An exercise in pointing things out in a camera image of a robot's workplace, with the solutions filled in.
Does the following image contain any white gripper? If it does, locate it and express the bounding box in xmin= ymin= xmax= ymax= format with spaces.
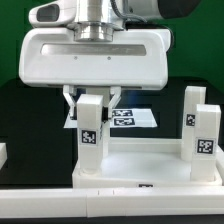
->
xmin=19 ymin=28 xmax=169 ymax=121

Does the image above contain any white front barrier rail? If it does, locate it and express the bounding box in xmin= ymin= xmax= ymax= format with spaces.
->
xmin=0 ymin=187 xmax=224 ymax=219

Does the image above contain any white marker sheet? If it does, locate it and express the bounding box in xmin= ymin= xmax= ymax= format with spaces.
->
xmin=63 ymin=108 xmax=159 ymax=129

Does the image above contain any white left barrier block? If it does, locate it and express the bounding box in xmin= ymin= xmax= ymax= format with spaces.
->
xmin=0 ymin=143 xmax=7 ymax=170

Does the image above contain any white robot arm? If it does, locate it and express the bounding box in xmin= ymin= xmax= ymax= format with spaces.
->
xmin=19 ymin=0 xmax=201 ymax=118

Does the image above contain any white desk top tray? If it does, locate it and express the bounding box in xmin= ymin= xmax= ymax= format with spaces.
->
xmin=72 ymin=137 xmax=223 ymax=188

